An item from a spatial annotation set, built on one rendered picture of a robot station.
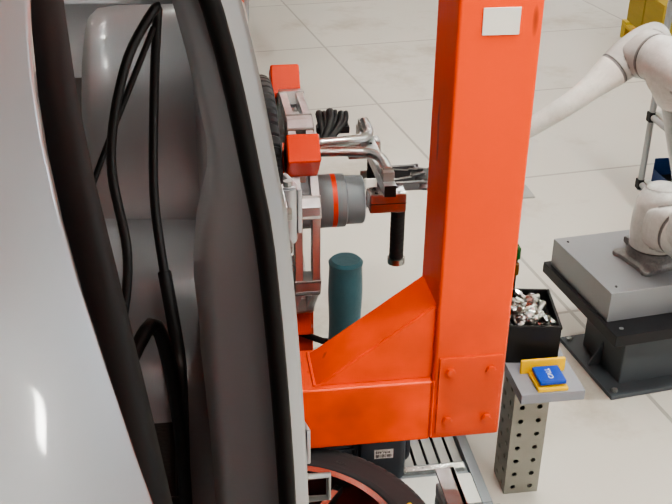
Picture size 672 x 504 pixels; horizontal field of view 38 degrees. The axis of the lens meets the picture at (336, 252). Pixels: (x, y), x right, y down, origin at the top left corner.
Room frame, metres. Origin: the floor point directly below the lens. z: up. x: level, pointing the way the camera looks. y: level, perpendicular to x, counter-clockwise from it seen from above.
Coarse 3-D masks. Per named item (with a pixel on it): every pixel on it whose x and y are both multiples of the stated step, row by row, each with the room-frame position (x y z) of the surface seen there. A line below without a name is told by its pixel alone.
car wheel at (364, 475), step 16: (320, 448) 1.75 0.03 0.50; (320, 464) 1.69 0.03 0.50; (336, 464) 1.69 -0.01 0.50; (352, 464) 1.69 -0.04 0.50; (368, 464) 1.69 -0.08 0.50; (320, 480) 1.66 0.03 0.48; (336, 480) 1.65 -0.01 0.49; (352, 480) 1.64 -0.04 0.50; (368, 480) 1.64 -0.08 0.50; (384, 480) 1.64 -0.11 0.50; (400, 480) 1.64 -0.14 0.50; (336, 496) 1.62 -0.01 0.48; (352, 496) 1.63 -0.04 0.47; (368, 496) 1.60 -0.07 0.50; (384, 496) 1.59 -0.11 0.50; (400, 496) 1.59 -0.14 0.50; (416, 496) 1.59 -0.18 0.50
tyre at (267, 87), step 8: (264, 80) 2.30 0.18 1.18; (264, 88) 2.25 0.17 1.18; (272, 88) 2.27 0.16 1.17; (264, 96) 2.21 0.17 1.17; (272, 96) 2.22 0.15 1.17; (272, 104) 2.19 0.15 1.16; (272, 112) 2.16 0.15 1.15; (272, 120) 2.14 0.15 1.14; (272, 128) 2.12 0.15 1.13; (272, 136) 2.10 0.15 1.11; (280, 144) 2.10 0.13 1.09; (280, 152) 2.08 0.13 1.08; (280, 160) 2.06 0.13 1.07; (280, 168) 2.05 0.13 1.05; (280, 176) 2.04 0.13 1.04
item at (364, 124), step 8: (360, 120) 2.50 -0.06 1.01; (368, 120) 2.49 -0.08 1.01; (360, 128) 2.49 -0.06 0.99; (368, 128) 2.42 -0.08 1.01; (344, 136) 2.36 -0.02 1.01; (352, 136) 2.36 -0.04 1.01; (360, 136) 2.37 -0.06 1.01; (368, 136) 2.38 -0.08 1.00; (320, 144) 2.33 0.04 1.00; (328, 144) 2.34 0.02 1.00; (336, 144) 2.34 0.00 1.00; (344, 144) 2.35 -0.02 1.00; (352, 144) 2.36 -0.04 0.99
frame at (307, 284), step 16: (288, 96) 2.38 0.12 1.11; (288, 112) 2.24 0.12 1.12; (304, 112) 2.24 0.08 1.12; (288, 128) 2.18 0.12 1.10; (304, 128) 2.18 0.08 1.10; (304, 208) 2.04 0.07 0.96; (320, 208) 2.05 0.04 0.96; (320, 224) 2.05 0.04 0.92; (304, 272) 2.06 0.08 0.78; (304, 288) 2.04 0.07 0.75; (320, 288) 2.05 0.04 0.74; (304, 304) 2.18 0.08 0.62
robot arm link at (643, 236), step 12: (660, 180) 2.88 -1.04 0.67; (648, 192) 2.82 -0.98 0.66; (660, 192) 2.80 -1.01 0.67; (636, 204) 2.84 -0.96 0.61; (648, 204) 2.79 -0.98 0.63; (660, 204) 2.77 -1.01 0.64; (636, 216) 2.82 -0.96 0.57; (648, 216) 2.78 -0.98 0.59; (660, 216) 2.75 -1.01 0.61; (636, 228) 2.81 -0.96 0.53; (648, 228) 2.76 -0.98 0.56; (660, 228) 2.72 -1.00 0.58; (636, 240) 2.81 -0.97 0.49; (648, 240) 2.76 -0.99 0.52; (648, 252) 2.78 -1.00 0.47; (660, 252) 2.77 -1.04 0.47
